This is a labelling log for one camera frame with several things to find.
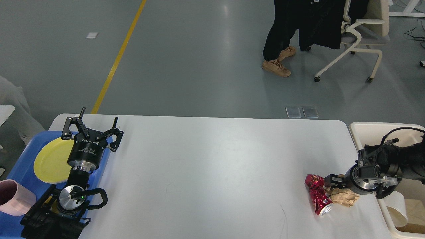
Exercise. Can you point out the small brown paper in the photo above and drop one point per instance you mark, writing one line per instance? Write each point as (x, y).
(344, 197)

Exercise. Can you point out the white office chair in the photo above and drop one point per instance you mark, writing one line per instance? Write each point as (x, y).
(360, 35)

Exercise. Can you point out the person in white trousers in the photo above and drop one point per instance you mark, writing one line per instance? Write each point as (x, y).
(21, 118)

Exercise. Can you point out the red snack wrapper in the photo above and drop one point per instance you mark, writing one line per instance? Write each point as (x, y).
(320, 198)

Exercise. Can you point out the floor outlet plates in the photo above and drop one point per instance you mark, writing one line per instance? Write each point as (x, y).
(297, 112)

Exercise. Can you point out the black jacket on chair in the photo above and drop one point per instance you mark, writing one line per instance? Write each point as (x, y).
(321, 22)

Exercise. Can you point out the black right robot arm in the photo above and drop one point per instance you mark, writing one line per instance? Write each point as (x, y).
(381, 167)

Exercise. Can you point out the person in black trousers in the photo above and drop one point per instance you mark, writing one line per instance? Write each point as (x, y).
(277, 46)

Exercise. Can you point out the white side table left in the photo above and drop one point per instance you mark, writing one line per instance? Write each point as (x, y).
(5, 112)

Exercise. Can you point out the white paper cup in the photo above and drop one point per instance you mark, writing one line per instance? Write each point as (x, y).
(395, 203)

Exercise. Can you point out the pink mug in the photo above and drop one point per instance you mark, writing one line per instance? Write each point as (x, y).
(15, 199)

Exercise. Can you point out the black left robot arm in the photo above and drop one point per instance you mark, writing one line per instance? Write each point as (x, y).
(59, 213)

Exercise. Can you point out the white plastic bin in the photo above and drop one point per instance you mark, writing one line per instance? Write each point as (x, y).
(371, 133)

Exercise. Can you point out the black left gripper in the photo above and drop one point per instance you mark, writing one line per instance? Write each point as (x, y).
(87, 153)

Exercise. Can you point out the yellow plastic plate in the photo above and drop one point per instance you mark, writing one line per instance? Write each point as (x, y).
(51, 164)

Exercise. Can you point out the white desk leg background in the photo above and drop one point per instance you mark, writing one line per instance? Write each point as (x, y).
(409, 10)

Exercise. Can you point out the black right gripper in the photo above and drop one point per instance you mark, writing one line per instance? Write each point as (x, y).
(363, 180)

